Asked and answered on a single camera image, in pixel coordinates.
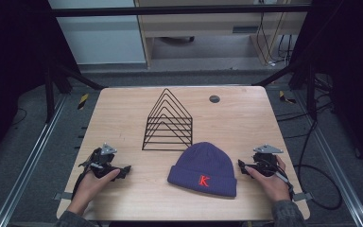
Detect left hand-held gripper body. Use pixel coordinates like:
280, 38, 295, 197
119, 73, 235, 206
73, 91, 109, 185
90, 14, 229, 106
78, 143, 123, 181

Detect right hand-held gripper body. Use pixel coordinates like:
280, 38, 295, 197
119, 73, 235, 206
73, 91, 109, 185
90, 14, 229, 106
251, 144, 285, 178

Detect person's right hand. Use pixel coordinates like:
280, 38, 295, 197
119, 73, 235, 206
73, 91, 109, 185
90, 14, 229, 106
244, 155, 293, 203

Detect person's left hand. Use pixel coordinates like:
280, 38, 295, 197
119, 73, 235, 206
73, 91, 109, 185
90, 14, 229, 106
67, 168, 121, 213

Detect purple knit beanie hat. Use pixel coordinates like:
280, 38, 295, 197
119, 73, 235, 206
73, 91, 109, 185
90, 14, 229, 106
166, 141, 238, 199

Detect yellow black tape strip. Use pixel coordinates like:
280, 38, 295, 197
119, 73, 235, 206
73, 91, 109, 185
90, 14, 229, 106
77, 93, 90, 111
278, 90, 297, 105

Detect black metal stand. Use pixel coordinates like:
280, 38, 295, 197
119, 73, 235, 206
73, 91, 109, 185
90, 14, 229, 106
43, 61, 107, 125
251, 61, 319, 121

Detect white cabinet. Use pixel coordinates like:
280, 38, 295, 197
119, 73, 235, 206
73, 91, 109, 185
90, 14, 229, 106
47, 0, 147, 66

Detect dark curtain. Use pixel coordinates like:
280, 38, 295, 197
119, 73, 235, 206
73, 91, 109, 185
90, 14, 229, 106
0, 0, 81, 173
287, 0, 363, 178

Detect black horizontal bar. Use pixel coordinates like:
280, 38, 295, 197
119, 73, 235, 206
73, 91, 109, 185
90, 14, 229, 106
47, 4, 312, 18

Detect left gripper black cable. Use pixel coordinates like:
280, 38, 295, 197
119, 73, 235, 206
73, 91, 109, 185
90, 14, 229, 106
71, 171, 91, 201

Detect grey metal table bracket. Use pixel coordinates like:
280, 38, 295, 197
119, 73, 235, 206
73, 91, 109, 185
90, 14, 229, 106
292, 192, 314, 202
54, 191, 74, 201

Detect black floor cable loop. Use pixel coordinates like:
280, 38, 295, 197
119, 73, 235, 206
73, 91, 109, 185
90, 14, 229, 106
297, 119, 344, 211

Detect black wire rack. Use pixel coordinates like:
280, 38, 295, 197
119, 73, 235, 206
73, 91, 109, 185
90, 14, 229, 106
141, 88, 194, 151

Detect metal floor rail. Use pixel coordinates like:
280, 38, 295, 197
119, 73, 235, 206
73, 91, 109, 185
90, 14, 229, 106
294, 90, 363, 227
0, 94, 68, 227

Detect hanging cables under desk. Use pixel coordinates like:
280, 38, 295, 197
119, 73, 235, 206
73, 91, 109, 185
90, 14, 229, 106
255, 11, 295, 68

